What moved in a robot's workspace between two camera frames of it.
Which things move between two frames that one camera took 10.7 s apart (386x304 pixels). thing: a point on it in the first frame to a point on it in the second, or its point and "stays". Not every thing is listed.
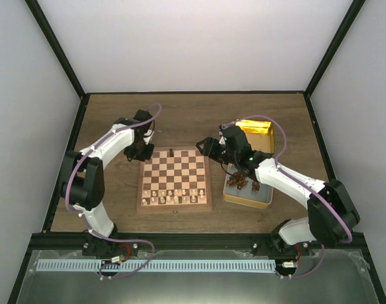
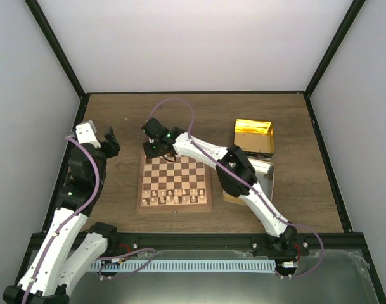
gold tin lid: [260, 134] stays
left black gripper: [146, 156] to [112, 145]
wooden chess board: [175, 179] stays
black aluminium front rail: [186, 241] stays
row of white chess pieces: [171, 198] stays
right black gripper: [210, 149] to [149, 152]
